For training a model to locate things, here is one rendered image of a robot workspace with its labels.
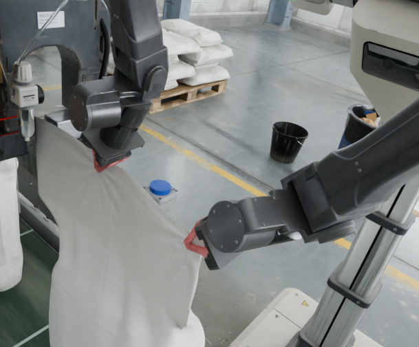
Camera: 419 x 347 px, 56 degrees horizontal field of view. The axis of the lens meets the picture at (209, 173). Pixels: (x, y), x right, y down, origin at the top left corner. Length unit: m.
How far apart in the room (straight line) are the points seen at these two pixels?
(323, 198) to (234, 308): 1.57
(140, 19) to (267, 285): 1.74
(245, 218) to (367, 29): 0.47
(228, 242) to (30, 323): 1.03
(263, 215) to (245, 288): 1.67
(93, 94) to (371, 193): 0.39
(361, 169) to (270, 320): 1.30
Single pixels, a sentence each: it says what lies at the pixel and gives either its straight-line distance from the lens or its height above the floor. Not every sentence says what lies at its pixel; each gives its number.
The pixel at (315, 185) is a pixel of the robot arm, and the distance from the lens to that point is 0.45.
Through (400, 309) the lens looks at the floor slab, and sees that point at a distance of 2.40.
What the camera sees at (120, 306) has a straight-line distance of 0.84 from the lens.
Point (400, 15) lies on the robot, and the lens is 0.80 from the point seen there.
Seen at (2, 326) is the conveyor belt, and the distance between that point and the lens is 1.40.
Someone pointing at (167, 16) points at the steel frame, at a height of 0.23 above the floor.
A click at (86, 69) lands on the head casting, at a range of 0.93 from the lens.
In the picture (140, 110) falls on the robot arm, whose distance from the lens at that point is 0.65.
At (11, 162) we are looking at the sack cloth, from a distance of 1.22.
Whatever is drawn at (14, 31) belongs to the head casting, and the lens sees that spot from 0.83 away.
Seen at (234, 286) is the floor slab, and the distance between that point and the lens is 2.07.
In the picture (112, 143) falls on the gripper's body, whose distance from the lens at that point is 0.70.
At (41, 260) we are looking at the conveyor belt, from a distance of 1.57.
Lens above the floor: 1.47
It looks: 31 degrees down
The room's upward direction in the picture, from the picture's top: 12 degrees clockwise
